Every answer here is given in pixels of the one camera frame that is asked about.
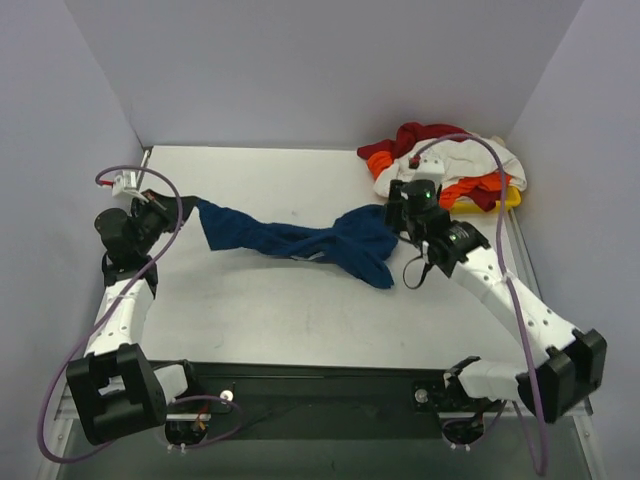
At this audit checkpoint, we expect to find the blue Mickey Mouse t-shirt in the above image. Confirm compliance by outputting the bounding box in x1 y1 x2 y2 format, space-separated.
196 200 398 289

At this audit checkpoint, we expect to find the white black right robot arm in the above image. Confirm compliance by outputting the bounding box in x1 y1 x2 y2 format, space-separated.
384 179 608 424

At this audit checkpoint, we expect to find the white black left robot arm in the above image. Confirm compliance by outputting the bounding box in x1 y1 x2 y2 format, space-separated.
66 190 203 445

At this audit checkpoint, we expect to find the orange t-shirt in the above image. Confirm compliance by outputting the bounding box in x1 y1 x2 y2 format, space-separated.
366 150 501 210

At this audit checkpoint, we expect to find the white t-shirt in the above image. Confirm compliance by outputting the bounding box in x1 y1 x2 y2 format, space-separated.
367 139 527 208

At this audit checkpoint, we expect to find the dark red t-shirt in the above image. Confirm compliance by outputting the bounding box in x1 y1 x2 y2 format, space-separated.
357 121 501 214

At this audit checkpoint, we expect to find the yellow plastic bin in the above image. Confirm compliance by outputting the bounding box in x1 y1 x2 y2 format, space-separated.
450 186 522 215

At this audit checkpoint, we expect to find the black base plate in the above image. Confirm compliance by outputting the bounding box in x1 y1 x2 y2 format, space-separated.
142 362 506 441

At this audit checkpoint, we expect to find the aluminium mounting rail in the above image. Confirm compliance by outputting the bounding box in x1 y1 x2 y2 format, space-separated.
54 372 594 420

